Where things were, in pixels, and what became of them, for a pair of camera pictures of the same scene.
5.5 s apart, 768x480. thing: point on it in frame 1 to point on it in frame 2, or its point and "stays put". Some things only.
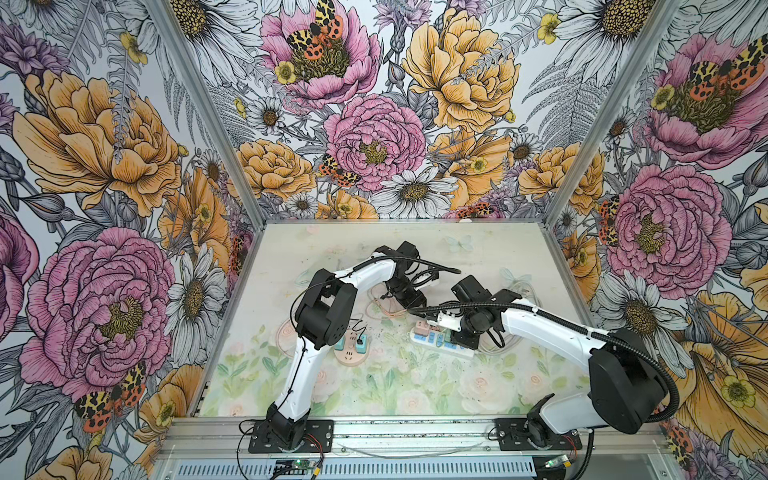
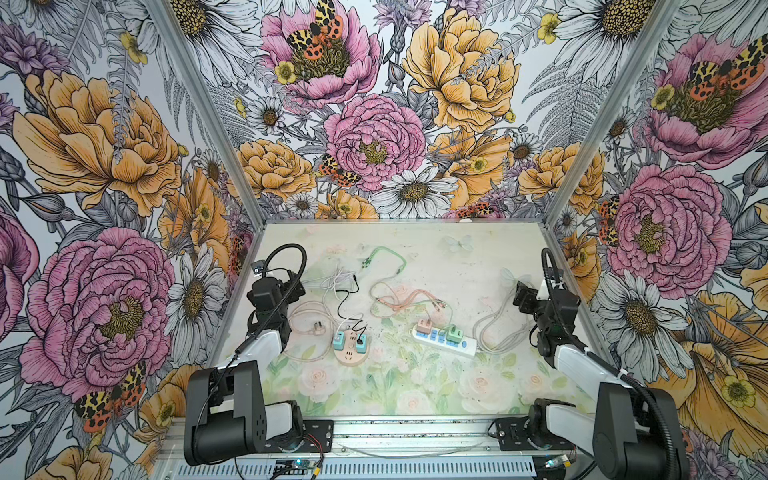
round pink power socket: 349,356 stays put
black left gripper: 412,301 to 288,287
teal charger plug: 361,348 stays put
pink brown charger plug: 422,328 stays put
